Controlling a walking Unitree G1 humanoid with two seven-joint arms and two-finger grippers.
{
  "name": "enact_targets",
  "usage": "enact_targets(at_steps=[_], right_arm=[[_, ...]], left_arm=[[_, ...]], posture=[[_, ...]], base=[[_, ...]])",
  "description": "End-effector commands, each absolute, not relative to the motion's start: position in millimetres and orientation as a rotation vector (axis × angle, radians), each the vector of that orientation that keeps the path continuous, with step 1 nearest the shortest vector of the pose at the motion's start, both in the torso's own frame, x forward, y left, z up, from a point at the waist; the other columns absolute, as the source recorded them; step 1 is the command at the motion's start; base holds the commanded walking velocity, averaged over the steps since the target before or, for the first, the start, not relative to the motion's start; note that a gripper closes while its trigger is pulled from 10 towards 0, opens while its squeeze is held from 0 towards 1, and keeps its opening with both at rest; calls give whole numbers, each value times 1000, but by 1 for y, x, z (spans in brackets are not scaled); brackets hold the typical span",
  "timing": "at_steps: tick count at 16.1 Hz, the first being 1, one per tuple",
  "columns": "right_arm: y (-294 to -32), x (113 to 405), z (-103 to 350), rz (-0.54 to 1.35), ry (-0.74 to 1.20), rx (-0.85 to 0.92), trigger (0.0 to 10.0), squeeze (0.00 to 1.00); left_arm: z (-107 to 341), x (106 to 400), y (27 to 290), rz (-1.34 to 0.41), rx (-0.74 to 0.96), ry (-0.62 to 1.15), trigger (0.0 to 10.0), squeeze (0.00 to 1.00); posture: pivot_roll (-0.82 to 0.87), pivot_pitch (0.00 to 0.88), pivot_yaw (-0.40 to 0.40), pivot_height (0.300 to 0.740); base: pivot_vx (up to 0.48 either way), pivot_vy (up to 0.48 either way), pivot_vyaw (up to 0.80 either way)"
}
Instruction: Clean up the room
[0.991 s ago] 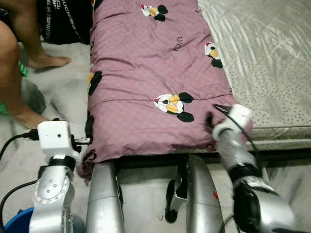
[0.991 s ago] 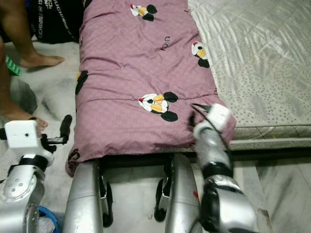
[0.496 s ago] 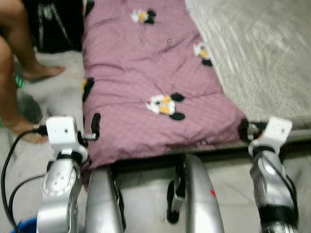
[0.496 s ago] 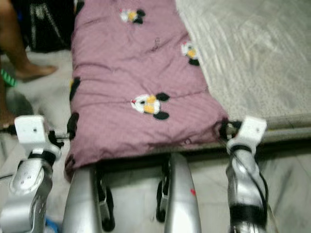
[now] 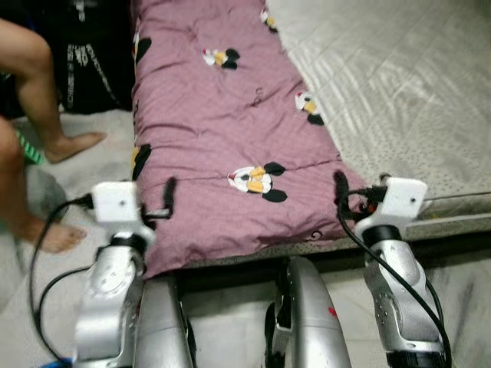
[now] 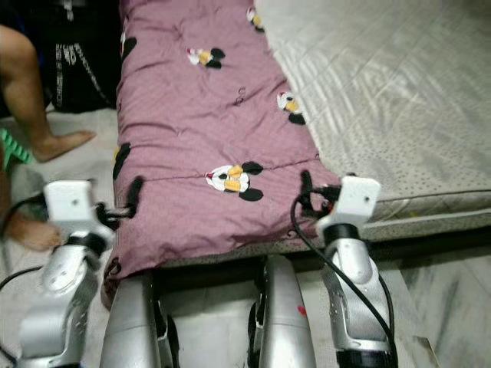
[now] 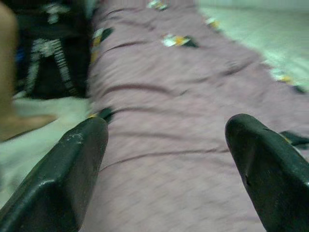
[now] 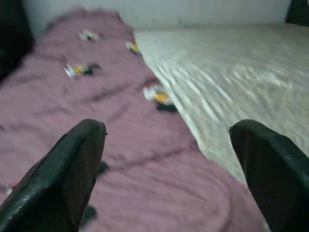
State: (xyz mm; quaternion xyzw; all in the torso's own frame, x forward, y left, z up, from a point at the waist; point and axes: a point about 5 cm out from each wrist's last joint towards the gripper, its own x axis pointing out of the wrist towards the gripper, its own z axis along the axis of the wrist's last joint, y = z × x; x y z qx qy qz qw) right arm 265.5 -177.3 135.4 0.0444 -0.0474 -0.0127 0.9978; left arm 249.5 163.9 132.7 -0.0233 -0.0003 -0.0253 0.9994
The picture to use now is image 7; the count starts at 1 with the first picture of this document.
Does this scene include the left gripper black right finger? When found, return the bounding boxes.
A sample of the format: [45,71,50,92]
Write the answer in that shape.
[225,114,309,232]

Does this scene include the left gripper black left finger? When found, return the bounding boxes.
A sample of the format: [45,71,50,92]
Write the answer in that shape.
[0,116,109,232]

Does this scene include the person's bare leg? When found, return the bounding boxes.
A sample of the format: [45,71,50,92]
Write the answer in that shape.
[0,2,57,142]

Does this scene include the black bag white print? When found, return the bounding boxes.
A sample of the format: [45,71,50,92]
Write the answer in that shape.
[14,0,92,100]

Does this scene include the white quilted mattress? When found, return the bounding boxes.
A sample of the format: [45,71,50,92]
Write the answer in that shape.
[197,6,309,92]

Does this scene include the pink cartoon print blanket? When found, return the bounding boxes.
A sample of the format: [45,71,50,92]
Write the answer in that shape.
[79,0,309,232]

